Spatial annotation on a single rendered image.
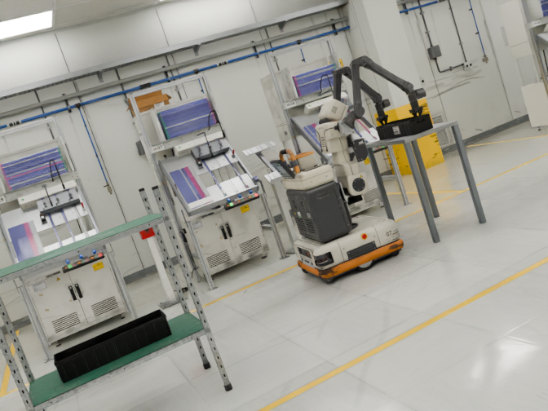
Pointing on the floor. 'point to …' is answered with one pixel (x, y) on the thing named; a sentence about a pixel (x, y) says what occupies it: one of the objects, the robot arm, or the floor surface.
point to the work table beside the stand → (426, 174)
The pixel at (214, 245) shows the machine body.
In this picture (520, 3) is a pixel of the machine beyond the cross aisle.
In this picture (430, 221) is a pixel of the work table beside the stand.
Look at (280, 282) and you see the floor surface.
